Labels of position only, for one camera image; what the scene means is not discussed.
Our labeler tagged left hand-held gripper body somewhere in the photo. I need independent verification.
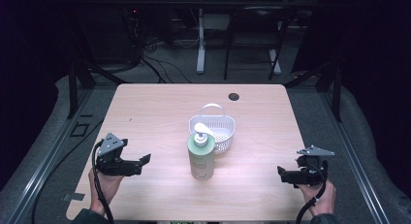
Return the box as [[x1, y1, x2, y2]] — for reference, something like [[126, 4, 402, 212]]
[[95, 132, 143, 177]]

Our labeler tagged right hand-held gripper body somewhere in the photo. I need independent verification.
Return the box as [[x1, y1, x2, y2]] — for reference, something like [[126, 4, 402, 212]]
[[294, 144, 335, 188]]

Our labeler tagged person's left hand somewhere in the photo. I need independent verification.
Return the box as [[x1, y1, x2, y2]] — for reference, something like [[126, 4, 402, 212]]
[[88, 168, 126, 217]]

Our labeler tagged person's right hand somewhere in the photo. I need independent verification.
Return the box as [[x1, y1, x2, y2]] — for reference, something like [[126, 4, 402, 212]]
[[297, 179, 337, 217]]

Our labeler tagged grey tape strip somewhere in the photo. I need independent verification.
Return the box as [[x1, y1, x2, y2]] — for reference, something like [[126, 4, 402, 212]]
[[61, 191, 86, 203]]

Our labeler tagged green pump soap bottle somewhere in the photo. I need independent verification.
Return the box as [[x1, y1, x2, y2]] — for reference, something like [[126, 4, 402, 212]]
[[186, 122, 216, 181]]

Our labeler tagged black metal stand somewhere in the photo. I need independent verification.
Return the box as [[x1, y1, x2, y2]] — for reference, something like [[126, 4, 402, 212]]
[[65, 57, 130, 120], [284, 60, 344, 123]]

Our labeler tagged black chair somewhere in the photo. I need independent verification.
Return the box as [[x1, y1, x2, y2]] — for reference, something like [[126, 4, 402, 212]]
[[223, 4, 294, 81]]

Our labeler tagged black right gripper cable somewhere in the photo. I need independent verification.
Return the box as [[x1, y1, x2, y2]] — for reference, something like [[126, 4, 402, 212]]
[[295, 161, 330, 224]]

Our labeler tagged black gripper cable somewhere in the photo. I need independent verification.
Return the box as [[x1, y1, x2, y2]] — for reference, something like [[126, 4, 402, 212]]
[[91, 141, 115, 224], [295, 161, 330, 224]]

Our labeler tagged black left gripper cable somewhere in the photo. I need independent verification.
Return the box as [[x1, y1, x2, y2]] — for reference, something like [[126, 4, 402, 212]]
[[91, 141, 115, 224]]

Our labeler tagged grey aluminium floor rail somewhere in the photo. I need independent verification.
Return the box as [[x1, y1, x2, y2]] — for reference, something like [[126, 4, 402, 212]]
[[6, 87, 95, 224], [319, 87, 392, 224]]

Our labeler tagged white plastic basket with handle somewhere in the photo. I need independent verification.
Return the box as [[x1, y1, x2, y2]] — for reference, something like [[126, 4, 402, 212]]
[[188, 103, 237, 155]]

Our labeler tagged bundle of floor cables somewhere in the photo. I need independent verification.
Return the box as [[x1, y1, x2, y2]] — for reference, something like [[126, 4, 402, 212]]
[[119, 7, 200, 84]]

